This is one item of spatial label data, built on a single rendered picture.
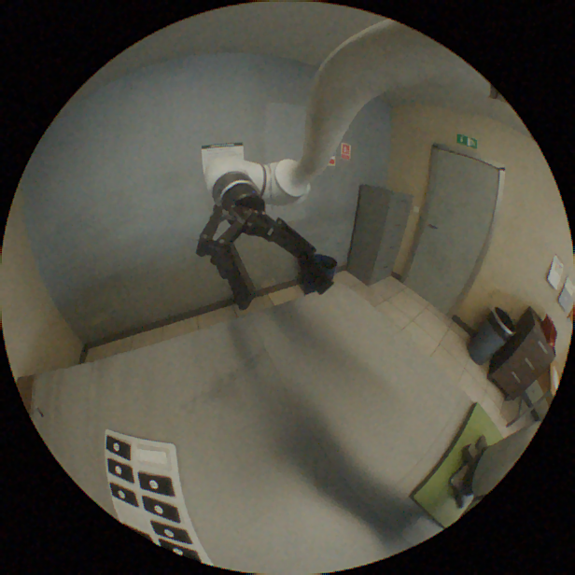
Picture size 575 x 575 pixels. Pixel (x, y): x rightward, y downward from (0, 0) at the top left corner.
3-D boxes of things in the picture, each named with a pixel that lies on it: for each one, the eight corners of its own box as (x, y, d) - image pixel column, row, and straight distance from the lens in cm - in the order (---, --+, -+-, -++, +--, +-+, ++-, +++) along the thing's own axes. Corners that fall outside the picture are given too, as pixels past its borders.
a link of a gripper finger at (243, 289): (233, 243, 19) (228, 242, 19) (257, 293, 15) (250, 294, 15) (226, 261, 21) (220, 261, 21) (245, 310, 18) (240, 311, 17)
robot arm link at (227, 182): (206, 205, 39) (211, 219, 34) (220, 165, 36) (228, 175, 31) (243, 211, 43) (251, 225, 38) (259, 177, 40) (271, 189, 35)
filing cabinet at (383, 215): (391, 276, 300) (414, 196, 268) (369, 287, 251) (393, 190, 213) (370, 263, 320) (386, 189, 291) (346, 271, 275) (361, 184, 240)
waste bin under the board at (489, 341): (487, 355, 296) (515, 320, 273) (482, 375, 259) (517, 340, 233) (468, 335, 285) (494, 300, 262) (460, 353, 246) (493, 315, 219)
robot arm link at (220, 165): (213, 164, 36) (273, 172, 41) (203, 148, 51) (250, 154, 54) (206, 212, 40) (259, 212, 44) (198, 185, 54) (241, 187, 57)
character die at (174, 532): (192, 543, 57) (190, 544, 56) (158, 533, 63) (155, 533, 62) (186, 530, 55) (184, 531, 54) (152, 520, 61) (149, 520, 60)
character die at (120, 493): (139, 507, 62) (136, 507, 61) (115, 496, 69) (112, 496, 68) (134, 492, 61) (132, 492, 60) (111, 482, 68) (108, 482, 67)
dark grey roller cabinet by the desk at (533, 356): (512, 384, 328) (553, 337, 302) (507, 410, 292) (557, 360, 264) (489, 356, 298) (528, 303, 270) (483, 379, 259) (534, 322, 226)
